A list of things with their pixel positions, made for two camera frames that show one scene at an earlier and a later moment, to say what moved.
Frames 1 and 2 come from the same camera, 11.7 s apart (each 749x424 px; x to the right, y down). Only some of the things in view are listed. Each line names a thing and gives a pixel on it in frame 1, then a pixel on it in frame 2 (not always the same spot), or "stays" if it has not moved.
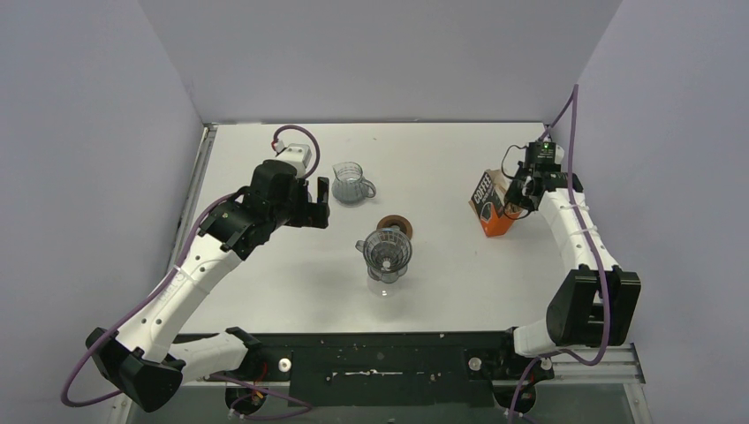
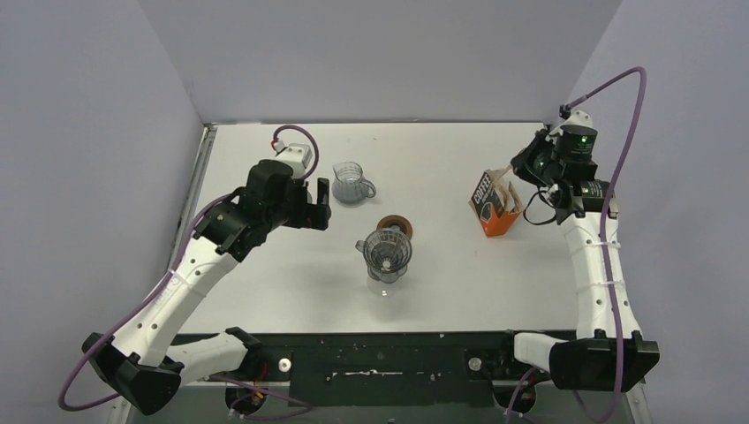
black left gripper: (306, 207) stays
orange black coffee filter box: (487, 200) stays
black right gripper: (513, 198) to (522, 163)
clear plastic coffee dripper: (387, 253) stays
